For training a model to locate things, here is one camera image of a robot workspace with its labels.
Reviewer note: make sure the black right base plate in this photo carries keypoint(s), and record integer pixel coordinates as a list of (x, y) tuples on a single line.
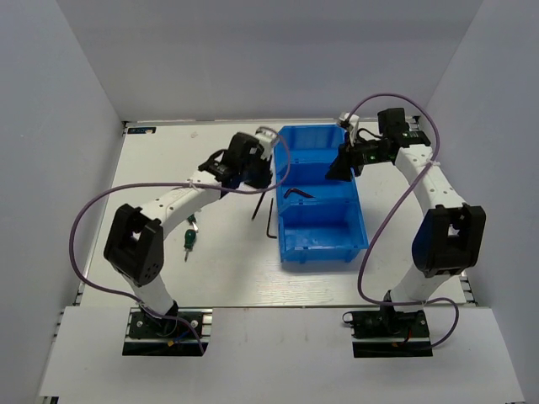
[(388, 334)]

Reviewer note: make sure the left corner label sticker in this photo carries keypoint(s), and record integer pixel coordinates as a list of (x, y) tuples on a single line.
[(141, 130)]

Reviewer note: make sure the green precision screwdriver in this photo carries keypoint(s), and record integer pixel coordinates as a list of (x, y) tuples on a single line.
[(193, 223)]

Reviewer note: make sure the long dark hex key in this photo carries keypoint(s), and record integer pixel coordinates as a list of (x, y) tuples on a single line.
[(258, 205)]

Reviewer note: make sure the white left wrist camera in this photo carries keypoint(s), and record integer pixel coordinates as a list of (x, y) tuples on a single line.
[(268, 139)]

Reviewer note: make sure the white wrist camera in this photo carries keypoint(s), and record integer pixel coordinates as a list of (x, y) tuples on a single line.
[(268, 139), (350, 124)]

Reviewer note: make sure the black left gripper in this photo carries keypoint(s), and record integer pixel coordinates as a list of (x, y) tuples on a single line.
[(265, 178)]

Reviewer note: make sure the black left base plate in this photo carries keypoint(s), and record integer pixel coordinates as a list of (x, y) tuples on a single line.
[(145, 336)]

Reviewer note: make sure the thin dark hex key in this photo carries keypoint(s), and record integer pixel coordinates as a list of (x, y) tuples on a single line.
[(269, 221)]

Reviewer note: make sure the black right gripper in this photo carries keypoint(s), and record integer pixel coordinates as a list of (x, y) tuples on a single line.
[(340, 168)]

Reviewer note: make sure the green stubby screwdriver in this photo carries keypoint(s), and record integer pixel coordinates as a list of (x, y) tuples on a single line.
[(190, 237)]

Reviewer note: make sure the large dark hex key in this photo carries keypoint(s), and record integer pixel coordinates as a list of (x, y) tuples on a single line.
[(297, 191)]

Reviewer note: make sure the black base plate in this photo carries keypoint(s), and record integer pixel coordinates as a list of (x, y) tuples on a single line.
[(388, 334), (145, 336)]

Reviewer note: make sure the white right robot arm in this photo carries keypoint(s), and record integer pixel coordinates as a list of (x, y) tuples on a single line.
[(449, 237)]

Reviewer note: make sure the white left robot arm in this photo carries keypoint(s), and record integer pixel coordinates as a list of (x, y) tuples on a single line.
[(135, 244)]

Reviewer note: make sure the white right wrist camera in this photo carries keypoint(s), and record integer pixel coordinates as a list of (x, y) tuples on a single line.
[(350, 124)]

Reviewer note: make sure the blue three-compartment bin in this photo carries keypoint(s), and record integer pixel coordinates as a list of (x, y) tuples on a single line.
[(330, 226)]

